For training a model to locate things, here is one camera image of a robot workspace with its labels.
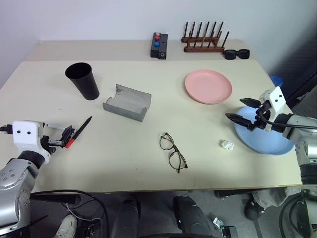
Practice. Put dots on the metal clamp on floor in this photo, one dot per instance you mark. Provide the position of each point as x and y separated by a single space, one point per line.
224 226

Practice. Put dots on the small black floor box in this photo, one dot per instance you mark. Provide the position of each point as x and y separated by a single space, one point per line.
90 229

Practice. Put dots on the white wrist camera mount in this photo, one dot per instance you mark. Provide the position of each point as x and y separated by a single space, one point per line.
277 99
26 134

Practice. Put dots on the grey trouser leg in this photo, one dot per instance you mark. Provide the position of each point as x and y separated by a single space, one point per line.
275 197

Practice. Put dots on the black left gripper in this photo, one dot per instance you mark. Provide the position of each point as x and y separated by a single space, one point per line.
53 143

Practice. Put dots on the pink round plate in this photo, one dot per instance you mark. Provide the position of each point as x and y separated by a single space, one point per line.
208 85

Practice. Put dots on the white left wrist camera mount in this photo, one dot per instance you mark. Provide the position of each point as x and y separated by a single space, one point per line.
26 134

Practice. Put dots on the dark rounded shape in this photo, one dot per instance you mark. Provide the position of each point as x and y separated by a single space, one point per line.
127 218
189 215

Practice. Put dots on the wooden peg dish rack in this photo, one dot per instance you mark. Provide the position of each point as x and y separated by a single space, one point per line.
203 47

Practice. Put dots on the grey glasses case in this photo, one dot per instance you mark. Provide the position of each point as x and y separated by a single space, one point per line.
128 104

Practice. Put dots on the black box with buttons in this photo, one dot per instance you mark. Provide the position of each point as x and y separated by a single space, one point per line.
154 50

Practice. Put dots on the white sneaker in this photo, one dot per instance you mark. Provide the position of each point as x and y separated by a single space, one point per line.
67 225

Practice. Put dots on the white paper ball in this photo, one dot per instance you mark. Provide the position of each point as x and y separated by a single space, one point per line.
226 144

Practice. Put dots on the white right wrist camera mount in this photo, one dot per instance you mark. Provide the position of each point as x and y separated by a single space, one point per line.
277 99

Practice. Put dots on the plain black box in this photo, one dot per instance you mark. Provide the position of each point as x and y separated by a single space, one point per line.
163 47

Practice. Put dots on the black plastic cup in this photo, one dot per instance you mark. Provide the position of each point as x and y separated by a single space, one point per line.
85 84

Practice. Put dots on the black rod under table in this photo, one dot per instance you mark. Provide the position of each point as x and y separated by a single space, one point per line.
57 198

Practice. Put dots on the black bar under table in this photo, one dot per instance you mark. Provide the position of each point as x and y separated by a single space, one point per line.
230 193

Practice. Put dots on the black sunglasses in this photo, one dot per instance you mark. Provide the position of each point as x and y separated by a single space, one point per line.
235 53

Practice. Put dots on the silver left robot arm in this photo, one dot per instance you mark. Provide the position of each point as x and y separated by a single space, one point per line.
12 178

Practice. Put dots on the thin-framed eyeglasses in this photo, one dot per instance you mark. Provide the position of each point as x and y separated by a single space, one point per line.
173 151

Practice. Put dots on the black and red pen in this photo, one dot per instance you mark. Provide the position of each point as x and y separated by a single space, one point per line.
79 131

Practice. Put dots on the light blue round plate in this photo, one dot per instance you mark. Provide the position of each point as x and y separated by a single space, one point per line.
267 143

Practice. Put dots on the blue push button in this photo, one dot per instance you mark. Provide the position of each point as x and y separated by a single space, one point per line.
156 44

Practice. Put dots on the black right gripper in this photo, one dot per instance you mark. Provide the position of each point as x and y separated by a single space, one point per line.
262 121

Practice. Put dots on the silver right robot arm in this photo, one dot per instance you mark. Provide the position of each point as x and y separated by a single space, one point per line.
304 148

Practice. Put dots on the black shoe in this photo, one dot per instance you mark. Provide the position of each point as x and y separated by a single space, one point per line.
252 209

